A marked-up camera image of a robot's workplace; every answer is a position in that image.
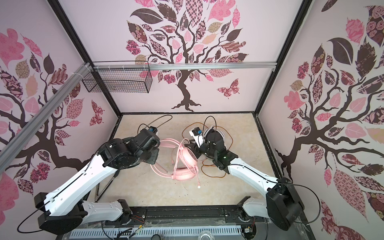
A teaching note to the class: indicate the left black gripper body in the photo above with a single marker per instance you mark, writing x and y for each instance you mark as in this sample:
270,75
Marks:
151,148

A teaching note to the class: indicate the black tongs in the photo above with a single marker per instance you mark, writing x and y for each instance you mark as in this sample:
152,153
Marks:
99,193

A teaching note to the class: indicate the left aluminium rail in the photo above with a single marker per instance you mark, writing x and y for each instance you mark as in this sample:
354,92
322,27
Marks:
12,149

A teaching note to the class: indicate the black wire mesh basket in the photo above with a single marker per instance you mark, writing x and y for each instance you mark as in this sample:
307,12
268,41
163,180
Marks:
119,77

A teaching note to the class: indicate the white slotted cable duct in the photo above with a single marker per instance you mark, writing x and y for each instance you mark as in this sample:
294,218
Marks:
166,233

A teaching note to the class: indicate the pink headphones with cable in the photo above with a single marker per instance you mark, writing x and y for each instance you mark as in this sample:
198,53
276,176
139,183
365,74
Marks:
185,164

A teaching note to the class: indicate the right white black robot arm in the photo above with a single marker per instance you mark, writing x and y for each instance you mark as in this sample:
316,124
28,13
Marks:
281,203

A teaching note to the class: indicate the white black headphones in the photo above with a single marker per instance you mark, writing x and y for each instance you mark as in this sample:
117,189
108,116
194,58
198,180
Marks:
215,138

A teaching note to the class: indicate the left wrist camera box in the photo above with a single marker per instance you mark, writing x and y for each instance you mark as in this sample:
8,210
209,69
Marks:
153,129

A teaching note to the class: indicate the back aluminium rail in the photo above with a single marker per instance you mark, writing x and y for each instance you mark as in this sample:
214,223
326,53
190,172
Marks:
200,66

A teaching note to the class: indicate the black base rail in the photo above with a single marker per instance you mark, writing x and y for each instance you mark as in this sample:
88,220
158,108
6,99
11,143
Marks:
252,228

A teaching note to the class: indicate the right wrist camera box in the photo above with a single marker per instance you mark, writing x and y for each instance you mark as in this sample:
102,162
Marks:
198,136

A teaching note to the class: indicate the aluminium rail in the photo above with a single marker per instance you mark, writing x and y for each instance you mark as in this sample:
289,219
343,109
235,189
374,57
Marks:
200,66
12,149

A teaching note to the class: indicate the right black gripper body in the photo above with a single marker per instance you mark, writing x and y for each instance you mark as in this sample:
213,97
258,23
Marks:
194,145

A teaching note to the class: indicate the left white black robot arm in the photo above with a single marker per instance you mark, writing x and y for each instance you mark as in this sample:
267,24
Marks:
64,209

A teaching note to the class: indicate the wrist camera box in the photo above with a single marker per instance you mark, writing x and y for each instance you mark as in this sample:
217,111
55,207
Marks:
198,136
153,129

